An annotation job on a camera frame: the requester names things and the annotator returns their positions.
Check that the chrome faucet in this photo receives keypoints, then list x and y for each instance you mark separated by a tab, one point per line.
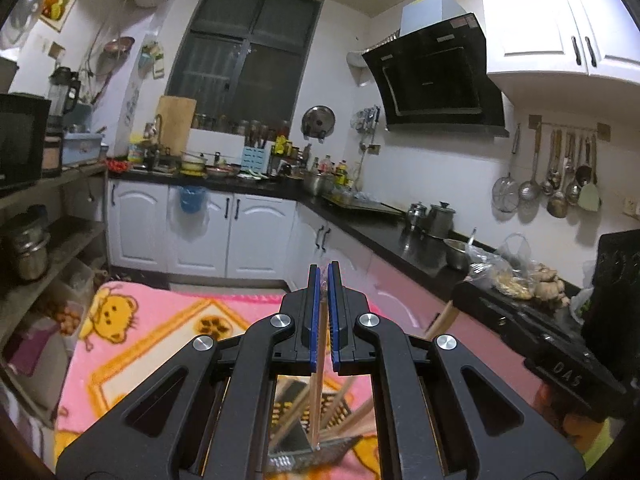
159	127

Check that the row of spice jars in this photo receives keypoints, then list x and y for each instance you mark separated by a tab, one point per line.
240	125

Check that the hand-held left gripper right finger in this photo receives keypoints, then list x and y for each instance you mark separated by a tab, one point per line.
334	320

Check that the steel pot lid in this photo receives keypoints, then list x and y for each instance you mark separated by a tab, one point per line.
318	121

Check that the dark grey utensil basket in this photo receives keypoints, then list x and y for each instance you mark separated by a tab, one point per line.
327	452

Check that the person's right hand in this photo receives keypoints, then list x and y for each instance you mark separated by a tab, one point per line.
547	401

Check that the steel pot with lid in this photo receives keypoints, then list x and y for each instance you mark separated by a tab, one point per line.
440	220

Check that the glass pot lid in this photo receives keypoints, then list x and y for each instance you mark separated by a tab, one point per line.
22	12

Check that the cluster of condiment bottles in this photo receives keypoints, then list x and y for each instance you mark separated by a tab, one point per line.
332	170

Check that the black blender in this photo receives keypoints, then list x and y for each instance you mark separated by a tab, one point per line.
62	97

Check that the wooden utensil rail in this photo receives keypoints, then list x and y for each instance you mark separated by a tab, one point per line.
570	127

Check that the steel skimmer ladle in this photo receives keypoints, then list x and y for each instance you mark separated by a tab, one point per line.
531	187

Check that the wall socket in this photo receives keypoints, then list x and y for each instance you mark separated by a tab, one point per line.
373	148

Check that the clear plastic food bag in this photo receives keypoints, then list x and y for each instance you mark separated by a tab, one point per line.
500	265

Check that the steel soup ladle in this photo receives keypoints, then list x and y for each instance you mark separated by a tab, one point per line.
557	205

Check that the small steel kettle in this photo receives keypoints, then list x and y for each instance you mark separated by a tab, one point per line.
416	216

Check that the blue knife block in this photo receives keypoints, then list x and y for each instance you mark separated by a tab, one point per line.
256	160

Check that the pink printed bear blanket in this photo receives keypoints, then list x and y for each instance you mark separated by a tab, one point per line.
130	340

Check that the blue plastic bag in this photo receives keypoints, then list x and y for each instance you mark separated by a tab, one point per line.
192	199

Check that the white kitchen base cabinets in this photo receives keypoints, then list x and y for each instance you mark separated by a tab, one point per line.
250	240

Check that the hanging small kitchen tools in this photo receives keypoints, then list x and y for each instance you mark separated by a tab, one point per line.
367	120

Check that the wooden cutting board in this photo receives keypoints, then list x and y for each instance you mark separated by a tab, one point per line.
175	122

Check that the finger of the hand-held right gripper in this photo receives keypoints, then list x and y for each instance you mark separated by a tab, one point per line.
500	307

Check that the stacked steel pots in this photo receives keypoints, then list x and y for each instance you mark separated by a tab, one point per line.
30	252

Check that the hanging copper pan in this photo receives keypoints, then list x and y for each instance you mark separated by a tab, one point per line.
117	50

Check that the steel cooking pot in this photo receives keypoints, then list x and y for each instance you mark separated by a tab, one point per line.
317	182

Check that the ginger roots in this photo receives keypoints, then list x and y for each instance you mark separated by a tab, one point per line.
550	287

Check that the metal shelf unit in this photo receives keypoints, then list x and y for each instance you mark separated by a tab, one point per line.
55	240

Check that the black range hood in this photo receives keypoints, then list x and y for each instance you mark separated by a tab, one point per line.
440	70

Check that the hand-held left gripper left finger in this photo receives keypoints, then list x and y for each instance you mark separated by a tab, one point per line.
314	320

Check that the green spatula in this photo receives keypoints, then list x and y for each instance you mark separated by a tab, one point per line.
590	197

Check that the white upper wall cabinet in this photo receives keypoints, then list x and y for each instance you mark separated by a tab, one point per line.
555	15

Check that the dark kitchen window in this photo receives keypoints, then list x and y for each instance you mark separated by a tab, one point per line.
245	55

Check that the steel bowl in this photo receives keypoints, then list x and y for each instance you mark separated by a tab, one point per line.
457	255

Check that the black microwave oven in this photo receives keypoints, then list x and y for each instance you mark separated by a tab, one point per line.
22	142

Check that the black kitchen countertop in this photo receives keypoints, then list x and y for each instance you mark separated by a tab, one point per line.
390	240

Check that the wall switch plate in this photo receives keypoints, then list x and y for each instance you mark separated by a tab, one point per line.
56	50

